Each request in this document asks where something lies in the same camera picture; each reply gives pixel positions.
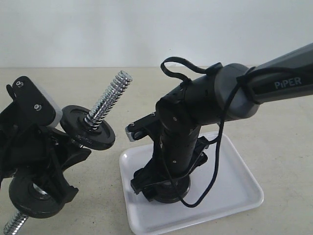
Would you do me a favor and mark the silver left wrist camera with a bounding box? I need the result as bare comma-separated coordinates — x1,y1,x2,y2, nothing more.
34,82,63,128

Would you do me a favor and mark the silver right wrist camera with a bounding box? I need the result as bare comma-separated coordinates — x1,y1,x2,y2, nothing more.
125,123,145,142

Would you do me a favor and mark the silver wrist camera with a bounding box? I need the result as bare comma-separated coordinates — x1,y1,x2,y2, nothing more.
34,82,63,128
125,123,145,142

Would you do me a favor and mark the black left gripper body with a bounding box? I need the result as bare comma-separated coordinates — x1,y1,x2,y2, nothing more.
0,97,64,179

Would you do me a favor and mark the white plastic tray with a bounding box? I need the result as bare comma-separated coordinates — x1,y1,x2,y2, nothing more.
119,135,264,235

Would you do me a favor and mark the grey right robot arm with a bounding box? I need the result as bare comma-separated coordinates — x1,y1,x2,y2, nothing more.
125,44,313,203

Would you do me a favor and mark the chrome threaded dumbbell bar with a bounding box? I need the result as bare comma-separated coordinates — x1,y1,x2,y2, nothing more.
3,71,132,235

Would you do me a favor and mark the black weight plate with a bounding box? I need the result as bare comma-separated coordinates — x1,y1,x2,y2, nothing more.
60,105,115,150
155,176,191,204
9,176,66,219

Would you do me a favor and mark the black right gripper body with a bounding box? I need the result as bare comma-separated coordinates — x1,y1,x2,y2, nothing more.
133,137,208,187

